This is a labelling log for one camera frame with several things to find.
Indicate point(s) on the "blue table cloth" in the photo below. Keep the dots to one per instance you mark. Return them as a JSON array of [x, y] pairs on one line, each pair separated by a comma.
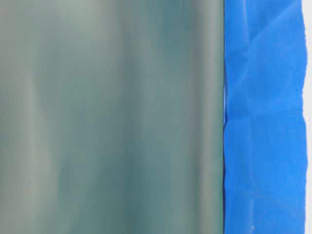
[[265, 149]]

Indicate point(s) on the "green backdrop curtain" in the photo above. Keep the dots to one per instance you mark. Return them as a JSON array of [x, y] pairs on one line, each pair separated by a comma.
[[111, 116]]

